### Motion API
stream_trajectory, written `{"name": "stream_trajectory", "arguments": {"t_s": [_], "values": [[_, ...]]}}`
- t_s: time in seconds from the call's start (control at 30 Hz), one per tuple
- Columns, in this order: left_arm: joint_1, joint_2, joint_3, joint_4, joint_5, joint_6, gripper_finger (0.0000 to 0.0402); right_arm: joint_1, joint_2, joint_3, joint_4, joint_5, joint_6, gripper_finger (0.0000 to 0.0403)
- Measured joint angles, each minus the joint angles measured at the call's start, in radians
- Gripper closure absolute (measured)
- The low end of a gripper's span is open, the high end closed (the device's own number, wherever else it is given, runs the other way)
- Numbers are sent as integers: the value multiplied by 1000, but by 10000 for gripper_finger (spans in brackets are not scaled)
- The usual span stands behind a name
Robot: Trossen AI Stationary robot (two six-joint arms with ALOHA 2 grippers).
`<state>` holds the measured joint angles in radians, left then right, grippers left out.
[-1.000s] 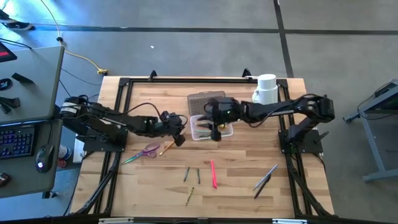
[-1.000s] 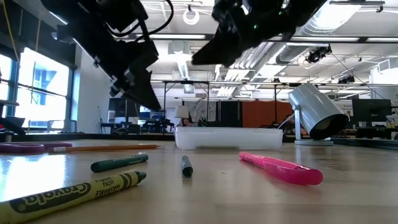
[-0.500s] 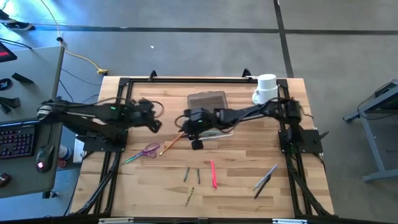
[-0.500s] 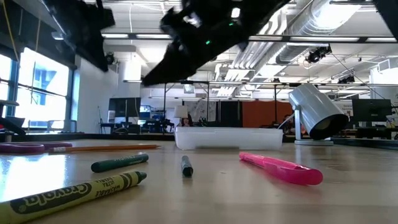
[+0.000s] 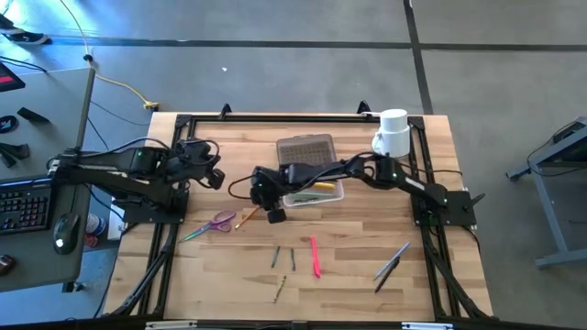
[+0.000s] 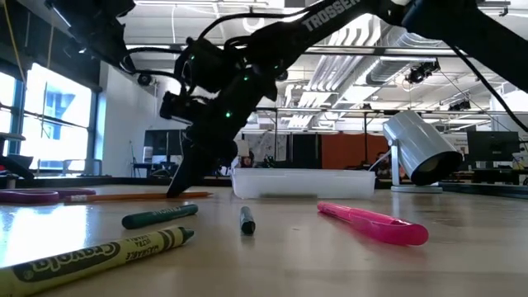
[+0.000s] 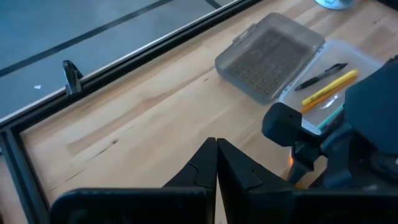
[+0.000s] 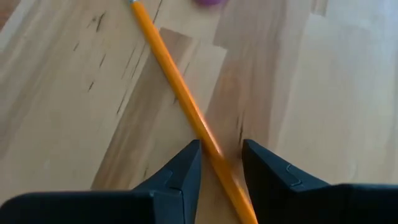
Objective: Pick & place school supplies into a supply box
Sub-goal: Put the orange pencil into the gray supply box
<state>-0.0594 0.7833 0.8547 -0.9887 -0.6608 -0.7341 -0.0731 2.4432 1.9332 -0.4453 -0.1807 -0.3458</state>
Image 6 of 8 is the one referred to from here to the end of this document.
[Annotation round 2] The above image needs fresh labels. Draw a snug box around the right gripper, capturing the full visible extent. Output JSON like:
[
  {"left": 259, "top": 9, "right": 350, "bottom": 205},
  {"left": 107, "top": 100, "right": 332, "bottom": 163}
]
[{"left": 166, "top": 69, "right": 277, "bottom": 199}]

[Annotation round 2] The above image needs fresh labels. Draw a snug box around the dark green crayon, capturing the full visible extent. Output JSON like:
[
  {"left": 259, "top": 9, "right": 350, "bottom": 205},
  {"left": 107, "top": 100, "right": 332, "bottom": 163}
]
[{"left": 121, "top": 203, "right": 200, "bottom": 230}]

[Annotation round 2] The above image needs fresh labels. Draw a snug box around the orange pencil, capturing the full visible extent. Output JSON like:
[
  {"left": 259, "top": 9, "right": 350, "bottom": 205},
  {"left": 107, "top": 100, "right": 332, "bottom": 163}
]
[{"left": 64, "top": 191, "right": 214, "bottom": 204}]

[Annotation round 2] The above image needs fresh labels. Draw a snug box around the dark teal marker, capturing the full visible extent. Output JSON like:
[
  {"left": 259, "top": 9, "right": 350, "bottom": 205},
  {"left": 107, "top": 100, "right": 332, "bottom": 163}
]
[{"left": 239, "top": 205, "right": 257, "bottom": 236}]

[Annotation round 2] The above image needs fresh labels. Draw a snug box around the clear plastic supply box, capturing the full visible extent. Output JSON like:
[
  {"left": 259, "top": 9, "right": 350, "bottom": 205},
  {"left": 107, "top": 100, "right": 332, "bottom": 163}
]
[{"left": 230, "top": 167, "right": 377, "bottom": 200}]

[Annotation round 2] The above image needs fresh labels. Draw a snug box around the yellow-green Crayola crayon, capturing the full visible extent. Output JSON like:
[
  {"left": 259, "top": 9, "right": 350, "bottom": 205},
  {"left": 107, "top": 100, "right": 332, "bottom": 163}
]
[{"left": 0, "top": 224, "right": 196, "bottom": 297}]

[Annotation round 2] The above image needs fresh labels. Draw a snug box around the pink highlighter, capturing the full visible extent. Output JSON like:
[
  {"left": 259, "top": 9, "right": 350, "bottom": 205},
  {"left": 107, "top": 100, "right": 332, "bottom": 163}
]
[{"left": 316, "top": 200, "right": 430, "bottom": 248}]

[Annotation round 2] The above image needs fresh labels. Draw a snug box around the black computer monitor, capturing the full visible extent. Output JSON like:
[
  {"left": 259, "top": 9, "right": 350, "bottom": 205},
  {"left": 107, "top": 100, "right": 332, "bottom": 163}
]
[
  {"left": 144, "top": 130, "right": 185, "bottom": 164},
  {"left": 467, "top": 130, "right": 521, "bottom": 164}
]

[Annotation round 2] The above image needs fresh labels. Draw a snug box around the large window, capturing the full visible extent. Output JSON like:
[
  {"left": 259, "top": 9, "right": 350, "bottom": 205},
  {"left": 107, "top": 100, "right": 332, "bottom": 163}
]
[{"left": 0, "top": 61, "right": 98, "bottom": 174}]

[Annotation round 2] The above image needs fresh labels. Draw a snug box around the white desk lamp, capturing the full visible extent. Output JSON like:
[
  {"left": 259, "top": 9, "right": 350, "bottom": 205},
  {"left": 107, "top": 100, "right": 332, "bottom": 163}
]
[{"left": 382, "top": 110, "right": 464, "bottom": 194}]

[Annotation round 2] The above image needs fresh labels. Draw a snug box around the black ceiling device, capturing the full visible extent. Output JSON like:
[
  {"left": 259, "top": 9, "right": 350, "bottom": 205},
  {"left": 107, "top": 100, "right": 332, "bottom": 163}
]
[{"left": 406, "top": 60, "right": 441, "bottom": 85}]

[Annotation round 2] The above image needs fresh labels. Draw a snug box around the ceiling light strip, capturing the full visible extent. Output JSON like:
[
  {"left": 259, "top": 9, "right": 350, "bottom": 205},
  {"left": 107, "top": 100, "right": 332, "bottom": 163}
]
[{"left": 304, "top": 45, "right": 467, "bottom": 58}]

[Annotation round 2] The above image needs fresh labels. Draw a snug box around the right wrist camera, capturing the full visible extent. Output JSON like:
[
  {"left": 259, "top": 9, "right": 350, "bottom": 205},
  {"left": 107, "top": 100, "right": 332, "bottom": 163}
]
[{"left": 159, "top": 91, "right": 197, "bottom": 124}]

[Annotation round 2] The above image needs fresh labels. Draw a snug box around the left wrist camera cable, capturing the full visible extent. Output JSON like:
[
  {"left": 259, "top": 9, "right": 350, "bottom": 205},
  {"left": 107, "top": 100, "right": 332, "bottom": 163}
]
[{"left": 119, "top": 45, "right": 186, "bottom": 83}]

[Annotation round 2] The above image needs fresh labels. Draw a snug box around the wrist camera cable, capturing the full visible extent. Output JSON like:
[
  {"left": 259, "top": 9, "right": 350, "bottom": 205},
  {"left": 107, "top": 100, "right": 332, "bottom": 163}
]
[
  {"left": 197, "top": 10, "right": 318, "bottom": 42},
  {"left": 119, "top": 45, "right": 186, "bottom": 83}
]

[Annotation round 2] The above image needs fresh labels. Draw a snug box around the orange partition wall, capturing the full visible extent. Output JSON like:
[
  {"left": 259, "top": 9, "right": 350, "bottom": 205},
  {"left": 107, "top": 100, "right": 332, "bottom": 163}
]
[{"left": 321, "top": 133, "right": 391, "bottom": 170}]

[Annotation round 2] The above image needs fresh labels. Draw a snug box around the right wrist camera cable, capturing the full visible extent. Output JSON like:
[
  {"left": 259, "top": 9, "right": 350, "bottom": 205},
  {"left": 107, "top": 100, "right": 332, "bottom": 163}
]
[{"left": 197, "top": 10, "right": 318, "bottom": 42}]

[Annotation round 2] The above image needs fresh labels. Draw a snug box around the black frame strut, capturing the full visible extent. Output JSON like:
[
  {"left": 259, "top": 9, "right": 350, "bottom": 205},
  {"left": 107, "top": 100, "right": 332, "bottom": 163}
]
[{"left": 0, "top": 154, "right": 36, "bottom": 181}]

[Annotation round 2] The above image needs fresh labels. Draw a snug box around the silver ceiling duct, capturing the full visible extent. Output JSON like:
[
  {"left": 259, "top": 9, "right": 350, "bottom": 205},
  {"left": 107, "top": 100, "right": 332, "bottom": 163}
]
[{"left": 365, "top": 32, "right": 459, "bottom": 86}]

